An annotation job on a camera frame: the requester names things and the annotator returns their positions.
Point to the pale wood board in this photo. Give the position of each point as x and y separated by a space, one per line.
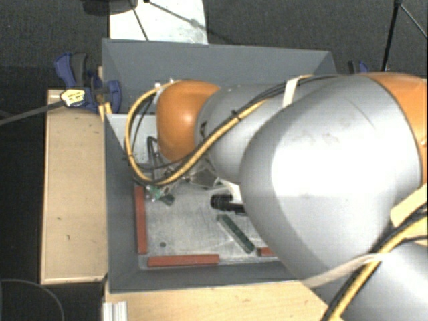
73 192

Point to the red-brown flat block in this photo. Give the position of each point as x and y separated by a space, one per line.
141 219
183 261
265 252

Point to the grey metal bin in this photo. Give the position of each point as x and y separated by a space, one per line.
117 232

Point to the black cylinder on white bracket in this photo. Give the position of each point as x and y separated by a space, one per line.
221 201

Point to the dark green flat block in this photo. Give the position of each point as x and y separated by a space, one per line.
235 232

